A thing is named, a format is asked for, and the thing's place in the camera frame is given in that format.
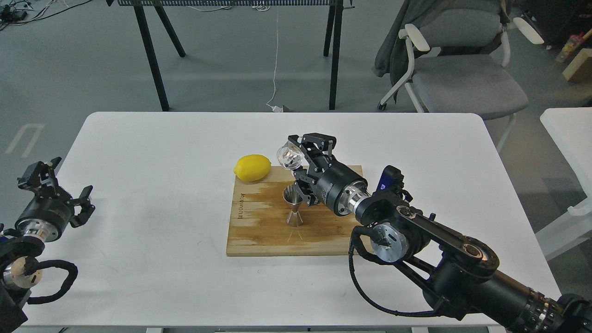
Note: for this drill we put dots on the clear glass cup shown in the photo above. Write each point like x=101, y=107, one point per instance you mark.
x=290, y=156

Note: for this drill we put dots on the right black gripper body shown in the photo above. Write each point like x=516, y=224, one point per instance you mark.
x=341, y=189

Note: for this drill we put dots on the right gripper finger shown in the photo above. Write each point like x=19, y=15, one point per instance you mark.
x=308, y=186
x=317, y=150

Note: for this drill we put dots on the black metal table frame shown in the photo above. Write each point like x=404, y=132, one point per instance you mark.
x=234, y=39

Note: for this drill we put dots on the cardboard box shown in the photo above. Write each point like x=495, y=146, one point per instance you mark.
x=580, y=68

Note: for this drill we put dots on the grey office chair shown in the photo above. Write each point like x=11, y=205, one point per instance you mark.
x=457, y=63

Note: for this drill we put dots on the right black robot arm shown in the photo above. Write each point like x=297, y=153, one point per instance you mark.
x=458, y=274

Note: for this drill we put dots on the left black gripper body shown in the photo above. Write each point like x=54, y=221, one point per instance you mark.
x=44, y=218

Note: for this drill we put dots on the wooden cutting board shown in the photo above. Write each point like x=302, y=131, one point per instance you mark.
x=258, y=222

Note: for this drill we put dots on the yellow lemon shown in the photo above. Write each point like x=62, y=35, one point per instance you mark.
x=252, y=167

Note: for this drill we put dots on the steel jigger measuring cup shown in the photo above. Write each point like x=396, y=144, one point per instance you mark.
x=292, y=197

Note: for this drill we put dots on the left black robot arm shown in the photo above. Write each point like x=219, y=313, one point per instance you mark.
x=20, y=271

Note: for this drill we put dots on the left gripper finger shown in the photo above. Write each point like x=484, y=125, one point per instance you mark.
x=40, y=178
x=86, y=207

